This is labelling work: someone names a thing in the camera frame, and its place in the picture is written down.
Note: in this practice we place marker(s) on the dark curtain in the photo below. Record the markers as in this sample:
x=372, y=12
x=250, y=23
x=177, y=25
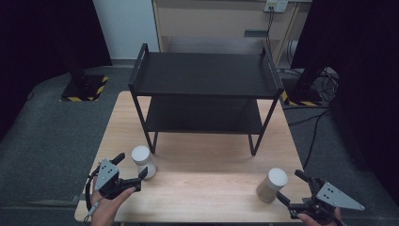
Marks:
x=360, y=47
x=47, y=37

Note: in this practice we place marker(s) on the black two-tier metal shelf rack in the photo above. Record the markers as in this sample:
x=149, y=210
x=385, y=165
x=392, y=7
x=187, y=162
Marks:
x=204, y=73

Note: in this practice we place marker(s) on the black stand with striped base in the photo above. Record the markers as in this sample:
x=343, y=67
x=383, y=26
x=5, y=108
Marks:
x=306, y=92
x=83, y=88

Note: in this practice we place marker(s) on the white wall socket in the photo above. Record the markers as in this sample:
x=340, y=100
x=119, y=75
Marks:
x=276, y=5

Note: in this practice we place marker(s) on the glass jar with brown powder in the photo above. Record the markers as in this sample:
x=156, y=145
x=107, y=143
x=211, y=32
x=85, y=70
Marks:
x=276, y=179

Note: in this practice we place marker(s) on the grey tape piece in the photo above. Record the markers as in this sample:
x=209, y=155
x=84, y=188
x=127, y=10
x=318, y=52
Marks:
x=76, y=197

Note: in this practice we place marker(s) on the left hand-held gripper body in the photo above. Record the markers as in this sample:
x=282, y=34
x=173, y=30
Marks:
x=106, y=175

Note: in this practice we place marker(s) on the glass jar with white powder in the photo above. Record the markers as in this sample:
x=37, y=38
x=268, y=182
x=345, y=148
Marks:
x=141, y=156

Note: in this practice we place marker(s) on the beige wooden cabinet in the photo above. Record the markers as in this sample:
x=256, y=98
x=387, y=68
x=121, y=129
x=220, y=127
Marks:
x=216, y=22

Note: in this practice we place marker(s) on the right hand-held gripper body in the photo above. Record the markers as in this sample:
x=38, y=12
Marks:
x=332, y=196

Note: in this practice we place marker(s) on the person's left hand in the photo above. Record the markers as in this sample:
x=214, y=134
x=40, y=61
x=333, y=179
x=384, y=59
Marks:
x=105, y=210

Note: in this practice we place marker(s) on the person's right hand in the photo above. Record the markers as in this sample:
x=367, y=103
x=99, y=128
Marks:
x=320, y=222

